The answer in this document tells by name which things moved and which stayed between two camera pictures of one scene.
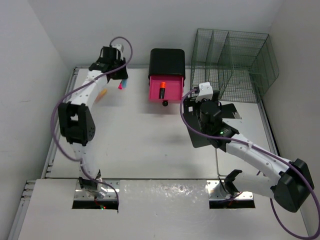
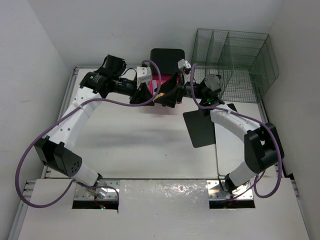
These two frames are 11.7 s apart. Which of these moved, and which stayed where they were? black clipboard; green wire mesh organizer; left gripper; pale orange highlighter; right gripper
Moved: right gripper; left gripper; pale orange highlighter
Stayed: black clipboard; green wire mesh organizer
